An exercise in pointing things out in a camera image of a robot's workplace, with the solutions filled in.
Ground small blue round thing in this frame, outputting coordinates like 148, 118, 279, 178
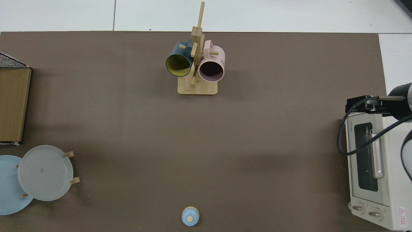
181, 207, 200, 227

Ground grey plate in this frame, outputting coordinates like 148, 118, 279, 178
17, 145, 74, 202

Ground wooden plate rack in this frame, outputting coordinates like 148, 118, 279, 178
14, 151, 81, 198

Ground pink cup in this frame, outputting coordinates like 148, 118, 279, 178
198, 40, 225, 82

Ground wire basket with wooden floor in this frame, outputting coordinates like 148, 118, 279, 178
0, 52, 33, 145

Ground pale toaster oven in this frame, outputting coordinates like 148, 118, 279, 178
345, 111, 412, 231

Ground brown table cloth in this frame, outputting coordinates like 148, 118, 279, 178
0, 31, 389, 232

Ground dark teal cup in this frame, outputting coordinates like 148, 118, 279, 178
165, 38, 195, 77

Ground dark equipment edge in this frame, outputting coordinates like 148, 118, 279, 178
396, 0, 412, 17

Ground wooden cup stand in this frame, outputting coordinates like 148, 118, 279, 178
177, 2, 218, 96

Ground light blue plate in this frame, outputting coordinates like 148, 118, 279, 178
0, 155, 34, 215

